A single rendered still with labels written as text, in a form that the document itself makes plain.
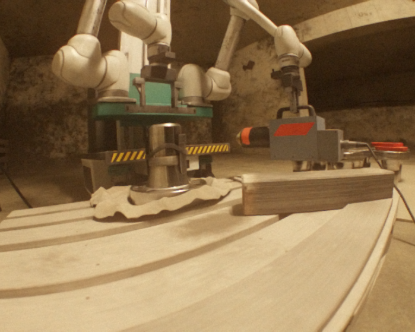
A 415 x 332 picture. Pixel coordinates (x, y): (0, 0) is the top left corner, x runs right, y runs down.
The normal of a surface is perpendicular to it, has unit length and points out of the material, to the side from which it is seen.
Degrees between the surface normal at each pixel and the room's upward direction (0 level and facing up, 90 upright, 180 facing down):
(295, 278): 0
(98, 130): 90
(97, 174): 90
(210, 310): 0
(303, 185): 90
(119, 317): 0
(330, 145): 90
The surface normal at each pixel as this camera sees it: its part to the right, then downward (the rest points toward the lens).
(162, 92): 0.65, 0.04
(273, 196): -0.14, 0.11
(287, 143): -0.71, 0.11
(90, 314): -0.06, -0.99
